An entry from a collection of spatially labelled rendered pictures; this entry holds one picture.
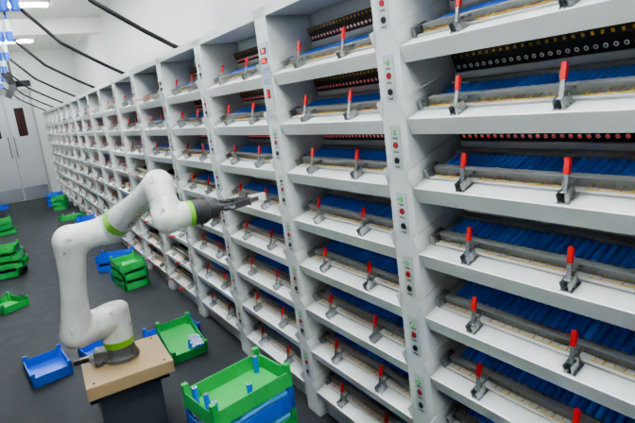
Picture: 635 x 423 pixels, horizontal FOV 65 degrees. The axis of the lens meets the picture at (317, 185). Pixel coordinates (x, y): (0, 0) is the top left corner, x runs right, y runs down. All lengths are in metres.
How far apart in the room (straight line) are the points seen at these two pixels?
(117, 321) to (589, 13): 2.01
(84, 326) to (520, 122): 1.79
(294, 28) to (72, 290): 1.32
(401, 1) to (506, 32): 0.35
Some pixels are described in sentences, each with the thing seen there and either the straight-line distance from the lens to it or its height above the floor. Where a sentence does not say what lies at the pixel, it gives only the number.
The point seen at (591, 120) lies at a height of 1.23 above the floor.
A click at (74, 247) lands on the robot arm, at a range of 2.11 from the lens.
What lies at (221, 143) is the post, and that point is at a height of 1.16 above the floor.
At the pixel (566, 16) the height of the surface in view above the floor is 1.43.
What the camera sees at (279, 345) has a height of 0.14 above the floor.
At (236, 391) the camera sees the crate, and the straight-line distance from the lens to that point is 1.84.
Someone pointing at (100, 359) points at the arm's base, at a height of 0.36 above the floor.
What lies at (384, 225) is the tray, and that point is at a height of 0.91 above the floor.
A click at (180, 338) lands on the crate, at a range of 3.16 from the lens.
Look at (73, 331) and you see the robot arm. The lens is 2.28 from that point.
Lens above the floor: 1.34
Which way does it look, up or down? 10 degrees down
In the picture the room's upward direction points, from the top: 7 degrees counter-clockwise
